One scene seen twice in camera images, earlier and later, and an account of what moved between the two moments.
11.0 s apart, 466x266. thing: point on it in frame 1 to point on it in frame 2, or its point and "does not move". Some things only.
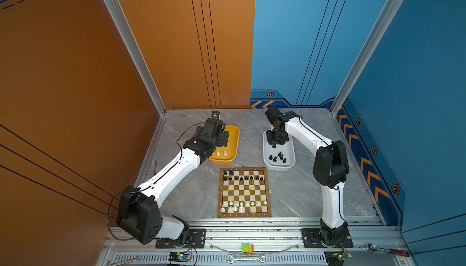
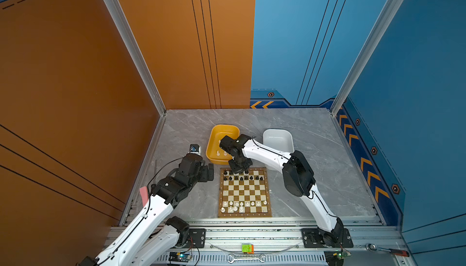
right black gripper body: [274, 138] to [238, 166]
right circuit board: [336, 257] does not move
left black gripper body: [222, 140] to [202, 175]
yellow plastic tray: [227, 155] does not move
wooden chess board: [244, 192] does not move
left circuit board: [182, 257] does not move
